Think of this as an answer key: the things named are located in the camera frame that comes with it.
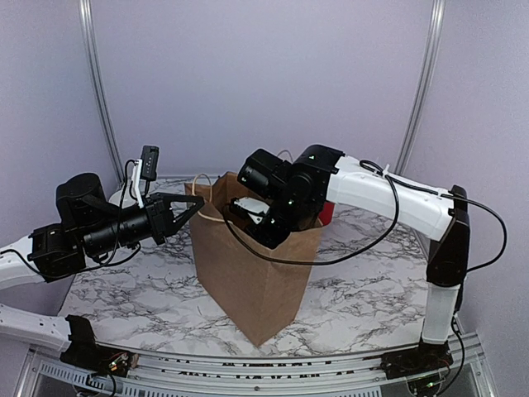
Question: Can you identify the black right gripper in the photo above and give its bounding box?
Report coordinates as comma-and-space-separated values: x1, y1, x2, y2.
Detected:
237, 191, 312, 267

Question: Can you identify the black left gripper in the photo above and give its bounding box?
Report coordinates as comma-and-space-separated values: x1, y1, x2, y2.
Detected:
81, 192, 204, 258

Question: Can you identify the brown paper bag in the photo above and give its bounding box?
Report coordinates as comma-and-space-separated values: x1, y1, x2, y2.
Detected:
184, 172, 323, 347

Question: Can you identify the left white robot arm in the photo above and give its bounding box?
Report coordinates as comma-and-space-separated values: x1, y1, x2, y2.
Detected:
1, 146, 204, 370

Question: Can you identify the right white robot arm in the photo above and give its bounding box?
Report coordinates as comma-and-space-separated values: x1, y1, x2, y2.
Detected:
222, 145, 470, 373

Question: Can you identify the orange object behind left arm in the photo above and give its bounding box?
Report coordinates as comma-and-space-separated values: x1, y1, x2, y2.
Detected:
108, 189, 136, 208

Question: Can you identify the red cylindrical holder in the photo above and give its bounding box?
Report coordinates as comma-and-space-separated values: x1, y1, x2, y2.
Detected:
318, 202, 335, 226

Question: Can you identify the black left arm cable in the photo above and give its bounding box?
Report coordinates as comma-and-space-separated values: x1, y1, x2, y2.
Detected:
0, 159, 144, 274

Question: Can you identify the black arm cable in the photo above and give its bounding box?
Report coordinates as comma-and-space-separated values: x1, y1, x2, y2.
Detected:
222, 159, 508, 274
0, 159, 144, 274

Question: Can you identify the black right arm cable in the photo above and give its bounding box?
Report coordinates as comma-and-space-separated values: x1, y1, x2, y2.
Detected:
222, 159, 508, 274

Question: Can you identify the aluminium front rail base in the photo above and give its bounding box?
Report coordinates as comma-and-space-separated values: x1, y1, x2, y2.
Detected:
14, 333, 499, 396

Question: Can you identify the aluminium frame post left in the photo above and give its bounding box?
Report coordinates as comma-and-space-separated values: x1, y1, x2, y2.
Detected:
79, 0, 124, 183

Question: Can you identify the aluminium frame post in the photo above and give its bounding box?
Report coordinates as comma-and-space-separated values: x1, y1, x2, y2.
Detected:
394, 0, 446, 175
79, 0, 124, 183

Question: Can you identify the aluminium frame post right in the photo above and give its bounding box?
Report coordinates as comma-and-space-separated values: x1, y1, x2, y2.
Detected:
394, 0, 446, 175

